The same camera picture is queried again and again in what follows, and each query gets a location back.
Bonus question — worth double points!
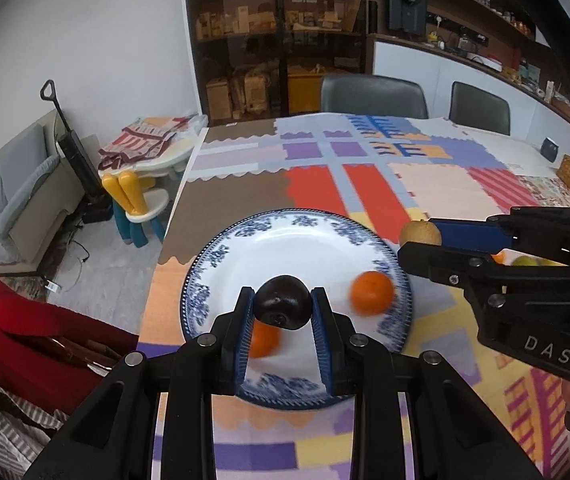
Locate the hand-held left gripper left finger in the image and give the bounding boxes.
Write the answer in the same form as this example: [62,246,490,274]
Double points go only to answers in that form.
[22,286,261,480]

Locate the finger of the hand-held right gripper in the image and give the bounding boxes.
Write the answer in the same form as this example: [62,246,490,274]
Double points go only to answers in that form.
[427,217,513,252]
[397,241,476,287]

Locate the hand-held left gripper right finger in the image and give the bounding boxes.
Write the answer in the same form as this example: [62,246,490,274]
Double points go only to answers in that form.
[310,286,546,480]

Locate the brown kiwi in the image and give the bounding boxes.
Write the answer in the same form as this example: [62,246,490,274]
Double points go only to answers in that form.
[399,219,443,248]

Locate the dark purple passion fruit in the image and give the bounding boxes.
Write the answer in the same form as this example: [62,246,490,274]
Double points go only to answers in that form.
[256,275,313,331]

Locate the blue and white plate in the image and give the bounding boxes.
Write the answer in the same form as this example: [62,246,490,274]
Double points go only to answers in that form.
[180,208,414,409]

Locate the colourful patchwork tablecloth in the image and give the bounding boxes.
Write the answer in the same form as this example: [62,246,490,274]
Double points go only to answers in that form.
[138,112,570,480]

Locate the grey dining chair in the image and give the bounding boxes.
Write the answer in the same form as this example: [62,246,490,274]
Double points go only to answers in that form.
[449,81,511,136]
[319,73,430,120]

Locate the yellow and teal children's chair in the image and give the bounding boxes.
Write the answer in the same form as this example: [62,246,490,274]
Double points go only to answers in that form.
[102,170,171,249]

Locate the small white children's table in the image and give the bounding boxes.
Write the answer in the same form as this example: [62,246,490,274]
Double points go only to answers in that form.
[98,132,207,183]

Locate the red cushion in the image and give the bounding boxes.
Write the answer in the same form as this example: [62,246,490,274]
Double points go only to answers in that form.
[0,276,140,417]

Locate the red striped cloth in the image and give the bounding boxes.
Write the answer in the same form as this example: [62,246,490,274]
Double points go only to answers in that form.
[98,115,209,171]

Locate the black upright vacuum cleaner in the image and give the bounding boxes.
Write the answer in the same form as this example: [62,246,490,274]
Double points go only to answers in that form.
[40,79,112,224]

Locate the grey striped cloth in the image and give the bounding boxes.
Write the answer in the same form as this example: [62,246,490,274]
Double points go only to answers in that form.
[0,352,68,480]

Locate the grey sofa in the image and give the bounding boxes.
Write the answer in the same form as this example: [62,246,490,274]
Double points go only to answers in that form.
[0,109,87,275]

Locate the dark glass-door cabinet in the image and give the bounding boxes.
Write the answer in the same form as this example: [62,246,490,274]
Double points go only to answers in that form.
[182,0,372,122]

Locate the black floor cable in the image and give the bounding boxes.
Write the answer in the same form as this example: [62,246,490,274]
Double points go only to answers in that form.
[40,237,91,292]

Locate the brown wall shelving unit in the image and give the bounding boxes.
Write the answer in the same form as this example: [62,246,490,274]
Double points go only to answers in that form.
[365,0,570,123]

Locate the black wall appliance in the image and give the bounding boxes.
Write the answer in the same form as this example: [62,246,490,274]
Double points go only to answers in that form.
[388,0,427,37]

